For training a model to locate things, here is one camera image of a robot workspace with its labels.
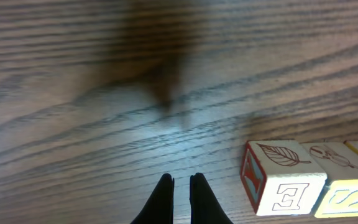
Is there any yellow block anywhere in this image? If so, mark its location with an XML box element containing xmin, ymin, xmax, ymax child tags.
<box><xmin>302</xmin><ymin>142</ymin><xmax>358</xmax><ymax>218</ymax></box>

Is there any wooden letter E block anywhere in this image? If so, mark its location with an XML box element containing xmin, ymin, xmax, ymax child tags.
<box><xmin>240</xmin><ymin>139</ymin><xmax>327</xmax><ymax>216</ymax></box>

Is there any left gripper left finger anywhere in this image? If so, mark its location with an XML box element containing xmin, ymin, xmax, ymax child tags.
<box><xmin>131</xmin><ymin>173</ymin><xmax>175</xmax><ymax>224</ymax></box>

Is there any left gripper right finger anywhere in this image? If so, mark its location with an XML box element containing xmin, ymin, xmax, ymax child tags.
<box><xmin>190</xmin><ymin>173</ymin><xmax>232</xmax><ymax>224</ymax></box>

